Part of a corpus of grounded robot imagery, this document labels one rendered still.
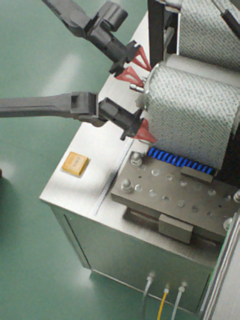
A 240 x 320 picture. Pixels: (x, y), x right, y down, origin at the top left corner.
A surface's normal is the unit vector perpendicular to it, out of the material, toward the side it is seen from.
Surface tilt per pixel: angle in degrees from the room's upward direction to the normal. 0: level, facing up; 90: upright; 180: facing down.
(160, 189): 0
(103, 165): 0
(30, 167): 0
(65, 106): 14
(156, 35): 90
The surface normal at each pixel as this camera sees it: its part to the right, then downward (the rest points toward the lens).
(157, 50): -0.41, 0.81
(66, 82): -0.07, -0.49
